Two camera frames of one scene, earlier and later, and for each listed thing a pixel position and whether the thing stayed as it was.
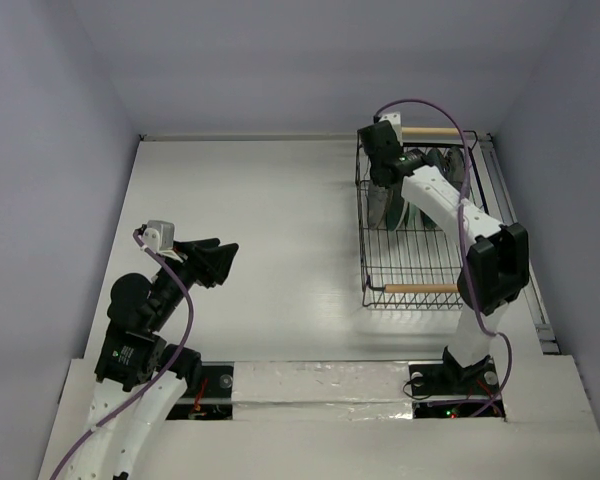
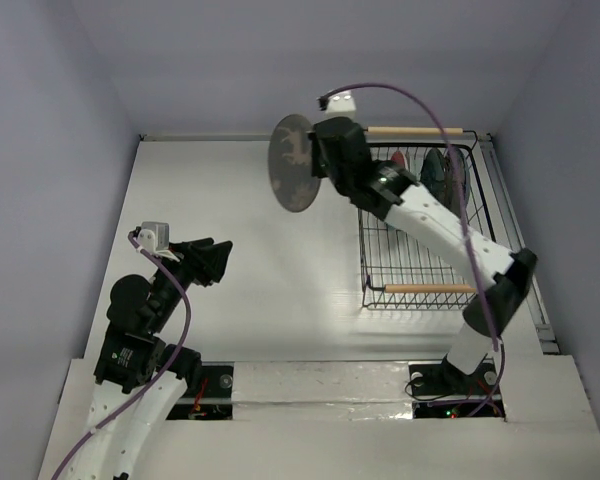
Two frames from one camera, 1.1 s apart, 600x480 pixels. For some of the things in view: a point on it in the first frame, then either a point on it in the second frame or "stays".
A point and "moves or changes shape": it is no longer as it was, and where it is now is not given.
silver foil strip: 322,391 stays
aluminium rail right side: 502,201 stays
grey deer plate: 379,199 moves or changes shape
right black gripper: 376,138 → 322,150
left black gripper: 211,263 stays
